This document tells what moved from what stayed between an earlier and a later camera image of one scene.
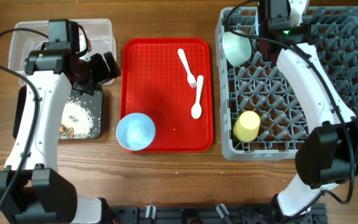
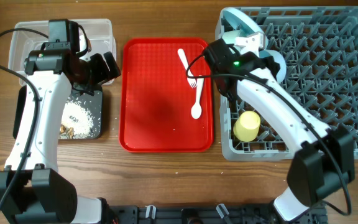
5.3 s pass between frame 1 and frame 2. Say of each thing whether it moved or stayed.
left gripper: stayed
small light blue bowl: moved
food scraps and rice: stayed
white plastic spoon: stayed
